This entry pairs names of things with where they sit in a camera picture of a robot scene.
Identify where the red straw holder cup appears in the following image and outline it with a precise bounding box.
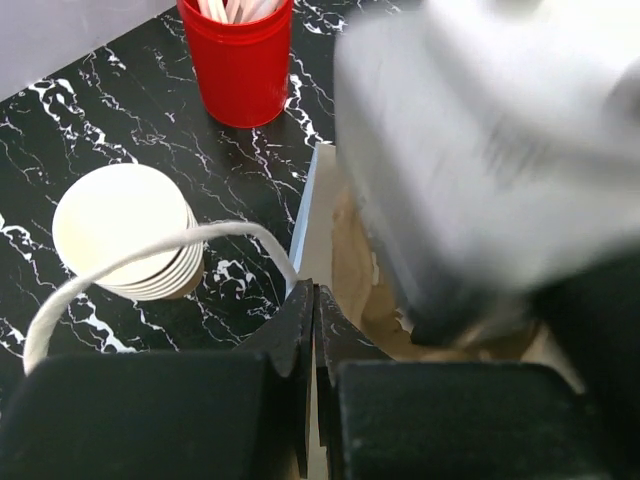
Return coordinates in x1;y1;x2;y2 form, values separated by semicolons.
177;1;293;128

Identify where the stack of paper cups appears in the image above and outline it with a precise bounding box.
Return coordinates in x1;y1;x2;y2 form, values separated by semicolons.
52;163;204;301

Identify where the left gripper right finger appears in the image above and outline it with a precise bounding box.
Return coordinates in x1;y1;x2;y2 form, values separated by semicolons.
314;285;391;479

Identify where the brown pulp cup carrier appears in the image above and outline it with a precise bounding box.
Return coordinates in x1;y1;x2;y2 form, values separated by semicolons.
331;188;548;362

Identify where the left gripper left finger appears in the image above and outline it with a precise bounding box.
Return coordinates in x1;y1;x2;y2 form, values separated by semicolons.
235;280;314;479

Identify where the black marble pattern mat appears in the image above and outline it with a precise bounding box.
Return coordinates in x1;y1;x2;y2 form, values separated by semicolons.
1;1;366;399

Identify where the white wrapped straws bundle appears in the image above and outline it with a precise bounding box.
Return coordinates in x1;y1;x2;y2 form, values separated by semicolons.
197;0;283;25

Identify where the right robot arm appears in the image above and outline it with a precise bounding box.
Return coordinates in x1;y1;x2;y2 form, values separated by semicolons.
334;1;639;469

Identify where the light blue paper bag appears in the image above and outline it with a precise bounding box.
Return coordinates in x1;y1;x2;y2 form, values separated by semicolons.
22;142;586;480

